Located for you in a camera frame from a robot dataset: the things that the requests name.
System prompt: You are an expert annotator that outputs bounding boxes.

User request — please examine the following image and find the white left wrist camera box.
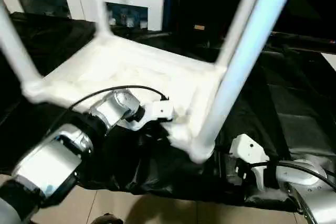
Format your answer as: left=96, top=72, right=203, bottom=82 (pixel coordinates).
left=135, top=100, right=174, bottom=131

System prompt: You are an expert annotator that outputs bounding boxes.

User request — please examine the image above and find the white plastic table leg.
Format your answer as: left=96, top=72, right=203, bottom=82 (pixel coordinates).
left=88, top=0, right=114, bottom=39
left=0, top=0, right=47, bottom=103
left=214, top=0, right=270, bottom=73
left=188, top=0, right=300, bottom=164

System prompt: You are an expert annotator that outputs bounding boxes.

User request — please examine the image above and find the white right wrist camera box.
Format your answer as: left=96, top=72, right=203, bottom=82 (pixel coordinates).
left=230, top=134, right=270, bottom=188

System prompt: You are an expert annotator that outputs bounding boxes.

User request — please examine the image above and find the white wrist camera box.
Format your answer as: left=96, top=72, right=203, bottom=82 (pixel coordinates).
left=135, top=100, right=174, bottom=131
left=230, top=134, right=270, bottom=188

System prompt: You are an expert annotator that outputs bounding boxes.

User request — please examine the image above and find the dark left robot foot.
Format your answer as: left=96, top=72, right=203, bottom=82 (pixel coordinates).
left=94, top=214, right=124, bottom=224

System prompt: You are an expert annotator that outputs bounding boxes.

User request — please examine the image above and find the black rail bar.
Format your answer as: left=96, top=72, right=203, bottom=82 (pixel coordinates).
left=269, top=31, right=336, bottom=46

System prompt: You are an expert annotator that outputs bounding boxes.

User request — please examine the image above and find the white flat board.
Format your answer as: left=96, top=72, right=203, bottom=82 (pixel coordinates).
left=323, top=52, right=336, bottom=71

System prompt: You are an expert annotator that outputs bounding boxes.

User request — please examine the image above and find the white plastic table top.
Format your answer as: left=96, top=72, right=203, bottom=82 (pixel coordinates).
left=22, top=33, right=227, bottom=163

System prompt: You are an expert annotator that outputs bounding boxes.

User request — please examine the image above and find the black work mat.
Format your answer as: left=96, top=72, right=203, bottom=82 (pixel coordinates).
left=0, top=13, right=336, bottom=211

